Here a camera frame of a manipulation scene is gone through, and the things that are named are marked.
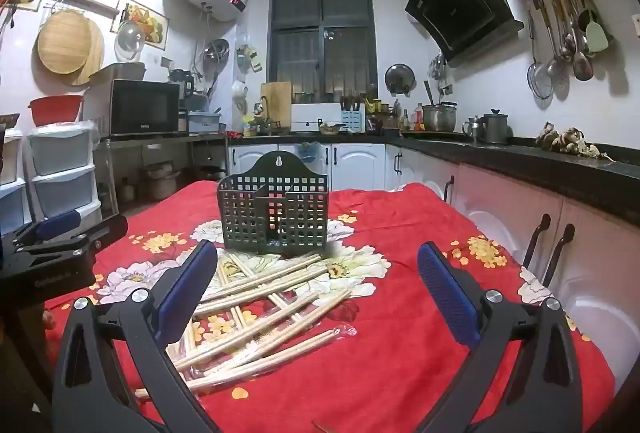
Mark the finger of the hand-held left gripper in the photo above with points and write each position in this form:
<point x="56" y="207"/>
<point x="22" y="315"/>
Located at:
<point x="107" y="228"/>
<point x="57" y="222"/>

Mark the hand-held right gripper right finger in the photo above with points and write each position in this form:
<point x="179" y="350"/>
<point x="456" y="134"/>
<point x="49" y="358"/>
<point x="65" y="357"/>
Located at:
<point x="445" y="298"/>

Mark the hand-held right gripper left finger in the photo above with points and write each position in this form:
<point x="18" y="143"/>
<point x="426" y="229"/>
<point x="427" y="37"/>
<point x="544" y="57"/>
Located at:
<point x="187" y="288"/>

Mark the pile of wooden chopsticks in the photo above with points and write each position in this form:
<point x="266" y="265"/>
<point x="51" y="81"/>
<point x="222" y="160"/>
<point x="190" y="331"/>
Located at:
<point x="280" y="349"/>

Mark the dark green utensil basket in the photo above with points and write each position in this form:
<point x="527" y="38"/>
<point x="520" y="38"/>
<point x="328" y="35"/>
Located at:
<point x="300" y="223"/>

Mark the small hanging steel utensils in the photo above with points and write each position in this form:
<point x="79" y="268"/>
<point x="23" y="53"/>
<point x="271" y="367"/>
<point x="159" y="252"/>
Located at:
<point x="437" y="68"/>

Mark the row of hanging kitchen utensils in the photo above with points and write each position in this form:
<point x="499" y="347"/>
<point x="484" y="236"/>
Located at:
<point x="580" y="58"/>

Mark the pastel plastic drawer tower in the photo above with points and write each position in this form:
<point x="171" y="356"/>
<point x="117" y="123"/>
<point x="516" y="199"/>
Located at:
<point x="10" y="193"/>

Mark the old metal pot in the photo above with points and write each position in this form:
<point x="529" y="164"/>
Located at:
<point x="160" y="185"/>

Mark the grey plastic drawer tower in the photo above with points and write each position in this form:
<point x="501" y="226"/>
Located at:
<point x="62" y="153"/>

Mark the red floral tablecloth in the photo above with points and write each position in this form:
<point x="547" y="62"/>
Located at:
<point x="390" y="363"/>

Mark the metal shelf rack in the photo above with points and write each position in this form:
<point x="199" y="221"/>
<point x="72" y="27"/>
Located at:
<point x="150" y="139"/>

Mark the clear plastic wrapper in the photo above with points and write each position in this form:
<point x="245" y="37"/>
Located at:
<point x="345" y="332"/>

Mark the red plastic basin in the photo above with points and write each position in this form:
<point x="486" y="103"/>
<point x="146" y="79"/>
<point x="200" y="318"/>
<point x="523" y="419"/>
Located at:
<point x="55" y="110"/>

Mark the brown wicker basket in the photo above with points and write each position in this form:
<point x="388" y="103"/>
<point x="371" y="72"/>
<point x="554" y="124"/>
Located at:
<point x="7" y="119"/>

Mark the black wok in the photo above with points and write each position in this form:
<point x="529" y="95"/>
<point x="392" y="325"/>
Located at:
<point x="210" y="173"/>

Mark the black microwave oven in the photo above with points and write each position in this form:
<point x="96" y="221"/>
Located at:
<point x="145" y="108"/>

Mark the blue dish tray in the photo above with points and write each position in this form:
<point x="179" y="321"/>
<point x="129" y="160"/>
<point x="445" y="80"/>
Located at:
<point x="202" y="122"/>

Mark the grey box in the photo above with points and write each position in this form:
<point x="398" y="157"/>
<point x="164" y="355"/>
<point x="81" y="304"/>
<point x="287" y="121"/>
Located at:
<point x="120" y="72"/>

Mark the black blender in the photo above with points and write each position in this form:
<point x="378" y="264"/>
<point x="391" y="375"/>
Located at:
<point x="181" y="83"/>

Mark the white kitchen base cabinets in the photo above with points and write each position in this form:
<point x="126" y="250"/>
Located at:
<point x="350" y="163"/>

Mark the black kitchen countertop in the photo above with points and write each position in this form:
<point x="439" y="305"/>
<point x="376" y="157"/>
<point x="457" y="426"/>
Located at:
<point x="550" y="168"/>

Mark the round wooden cutting board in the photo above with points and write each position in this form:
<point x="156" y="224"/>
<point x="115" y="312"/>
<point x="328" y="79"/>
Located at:
<point x="97" y="58"/>

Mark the small steel kettle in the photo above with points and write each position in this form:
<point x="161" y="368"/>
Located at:
<point x="472" y="128"/>

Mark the yellow dish soap container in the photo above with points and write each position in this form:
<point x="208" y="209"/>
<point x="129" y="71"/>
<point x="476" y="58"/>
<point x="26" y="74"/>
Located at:
<point x="248" y="125"/>

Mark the tall steel canister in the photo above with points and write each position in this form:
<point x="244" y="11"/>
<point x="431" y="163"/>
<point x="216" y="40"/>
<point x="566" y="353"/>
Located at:
<point x="495" y="128"/>

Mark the round bamboo tray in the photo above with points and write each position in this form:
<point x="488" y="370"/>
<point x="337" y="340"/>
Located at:
<point x="62" y="42"/>

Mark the steel stockpot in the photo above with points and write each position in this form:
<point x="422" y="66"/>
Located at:
<point x="439" y="118"/>

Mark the blue plastic bag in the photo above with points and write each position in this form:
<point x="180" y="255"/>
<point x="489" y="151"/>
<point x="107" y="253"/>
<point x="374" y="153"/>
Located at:
<point x="307" y="152"/>

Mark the row of sauce bottles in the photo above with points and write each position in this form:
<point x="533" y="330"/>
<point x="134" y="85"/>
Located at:
<point x="412" y="118"/>

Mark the glass pot lid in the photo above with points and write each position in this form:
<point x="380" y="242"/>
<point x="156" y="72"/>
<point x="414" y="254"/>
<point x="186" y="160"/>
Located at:
<point x="130" y="40"/>

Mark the white plastic colander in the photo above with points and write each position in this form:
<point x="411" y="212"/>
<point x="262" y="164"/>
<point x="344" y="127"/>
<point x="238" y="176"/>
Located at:
<point x="239" y="90"/>

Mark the dark condiment rack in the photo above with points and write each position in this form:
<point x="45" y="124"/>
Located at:
<point x="380" y="118"/>

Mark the light blue cutlery holder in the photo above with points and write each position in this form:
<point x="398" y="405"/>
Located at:
<point x="352" y="120"/>

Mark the curved sink faucet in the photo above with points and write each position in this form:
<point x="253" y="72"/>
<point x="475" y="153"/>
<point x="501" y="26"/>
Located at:
<point x="263" y="100"/>

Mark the heap of ginger roots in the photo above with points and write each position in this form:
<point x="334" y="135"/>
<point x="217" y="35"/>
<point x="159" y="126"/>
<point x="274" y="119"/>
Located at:
<point x="570" y="138"/>

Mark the small bowl of food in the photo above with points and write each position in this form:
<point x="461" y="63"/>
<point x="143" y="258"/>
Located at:
<point x="330" y="129"/>

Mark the rectangular wooden cutting board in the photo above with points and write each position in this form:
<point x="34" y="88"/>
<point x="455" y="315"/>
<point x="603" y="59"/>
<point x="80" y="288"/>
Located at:
<point x="277" y="100"/>

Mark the hanging steel bowls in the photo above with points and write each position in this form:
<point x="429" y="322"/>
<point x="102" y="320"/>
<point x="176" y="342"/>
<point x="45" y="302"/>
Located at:
<point x="216" y="50"/>

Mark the white countertop appliance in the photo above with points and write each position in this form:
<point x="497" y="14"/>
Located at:
<point x="315" y="115"/>

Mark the green hanging storage holder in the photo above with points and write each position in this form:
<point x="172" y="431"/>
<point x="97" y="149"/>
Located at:
<point x="248" y="58"/>

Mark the dark pot lid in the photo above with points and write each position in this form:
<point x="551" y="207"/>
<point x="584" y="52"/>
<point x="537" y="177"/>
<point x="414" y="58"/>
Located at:
<point x="399" y="78"/>

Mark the row of glass jars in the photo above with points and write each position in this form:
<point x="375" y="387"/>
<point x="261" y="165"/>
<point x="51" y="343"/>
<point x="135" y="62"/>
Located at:
<point x="317" y="97"/>

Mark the dark barred window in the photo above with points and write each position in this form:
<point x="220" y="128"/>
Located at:
<point x="320" y="38"/>

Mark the wall power socket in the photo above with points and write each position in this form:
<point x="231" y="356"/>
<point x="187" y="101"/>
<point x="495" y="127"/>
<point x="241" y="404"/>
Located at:
<point x="166" y="61"/>
<point x="447" y="88"/>

